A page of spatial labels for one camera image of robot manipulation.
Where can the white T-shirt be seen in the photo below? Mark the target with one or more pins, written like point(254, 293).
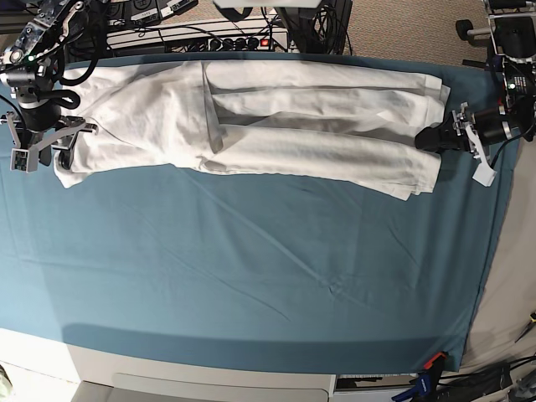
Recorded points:
point(289, 117)

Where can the teal table cloth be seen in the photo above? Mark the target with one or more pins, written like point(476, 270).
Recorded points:
point(252, 272)

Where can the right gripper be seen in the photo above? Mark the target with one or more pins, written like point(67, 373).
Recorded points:
point(31, 148)

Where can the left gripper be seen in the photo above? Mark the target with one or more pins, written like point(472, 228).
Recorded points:
point(484, 134)

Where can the orange black clamp bottom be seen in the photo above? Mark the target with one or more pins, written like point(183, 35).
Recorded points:
point(438, 358)

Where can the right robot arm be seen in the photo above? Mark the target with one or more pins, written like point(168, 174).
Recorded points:
point(33, 69)

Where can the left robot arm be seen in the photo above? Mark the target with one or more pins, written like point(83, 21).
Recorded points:
point(509, 40)

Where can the white drawer cabinet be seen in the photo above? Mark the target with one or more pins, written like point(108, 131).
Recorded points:
point(69, 362)

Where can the black power strip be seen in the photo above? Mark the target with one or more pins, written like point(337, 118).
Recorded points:
point(262, 43)

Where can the blue clamp bottom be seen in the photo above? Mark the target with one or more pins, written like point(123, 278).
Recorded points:
point(423, 386)

